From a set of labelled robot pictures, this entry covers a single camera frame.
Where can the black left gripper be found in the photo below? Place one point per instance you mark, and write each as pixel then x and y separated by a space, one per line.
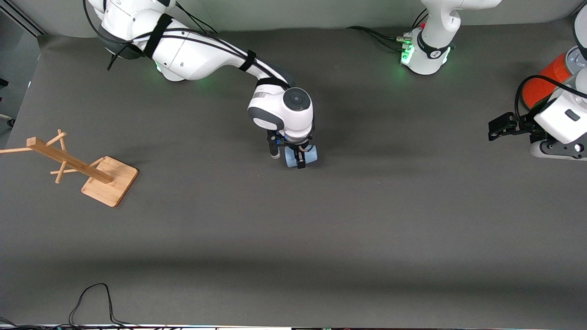
pixel 524 125

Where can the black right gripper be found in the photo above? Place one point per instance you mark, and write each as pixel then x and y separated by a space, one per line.
pixel 300 158

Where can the light blue plastic cup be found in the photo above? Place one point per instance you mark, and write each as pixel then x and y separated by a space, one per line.
pixel 290 159

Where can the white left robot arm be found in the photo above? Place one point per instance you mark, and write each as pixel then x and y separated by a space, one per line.
pixel 431 50

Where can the orange can with grey lid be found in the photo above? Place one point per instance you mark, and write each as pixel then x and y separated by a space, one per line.
pixel 545 85

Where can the dark grey table mat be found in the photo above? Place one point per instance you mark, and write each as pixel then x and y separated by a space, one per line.
pixel 321 238

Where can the wooden mug tree stand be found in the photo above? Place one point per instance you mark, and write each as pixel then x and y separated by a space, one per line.
pixel 110 181

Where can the aluminium frame rail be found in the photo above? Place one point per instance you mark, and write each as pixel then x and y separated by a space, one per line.
pixel 23 18

